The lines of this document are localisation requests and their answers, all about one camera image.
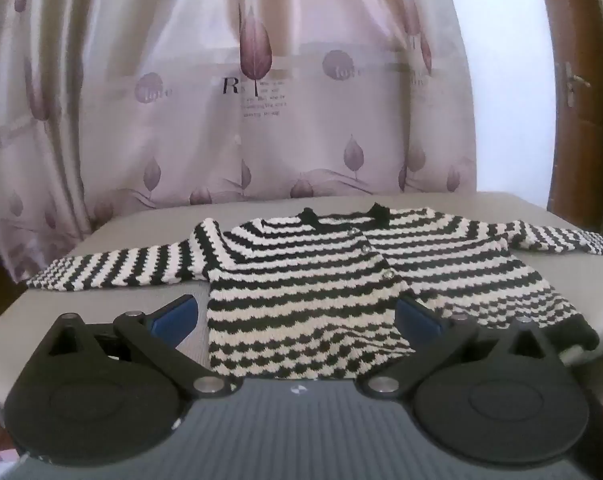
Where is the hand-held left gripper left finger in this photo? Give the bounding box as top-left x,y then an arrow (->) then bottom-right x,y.
45,294 -> 244,400

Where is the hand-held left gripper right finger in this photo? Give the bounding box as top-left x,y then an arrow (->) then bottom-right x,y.
357,294 -> 562,400

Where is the black and white striped sweater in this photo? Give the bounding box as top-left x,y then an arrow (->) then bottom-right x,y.
26,202 -> 603,382

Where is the pink leaf print curtain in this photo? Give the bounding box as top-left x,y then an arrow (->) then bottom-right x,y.
0,0 -> 478,285

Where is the brown wooden door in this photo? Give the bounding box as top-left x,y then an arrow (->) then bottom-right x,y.
545,0 -> 603,257

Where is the metal door handle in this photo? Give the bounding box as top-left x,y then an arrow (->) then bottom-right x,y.
564,62 -> 592,109

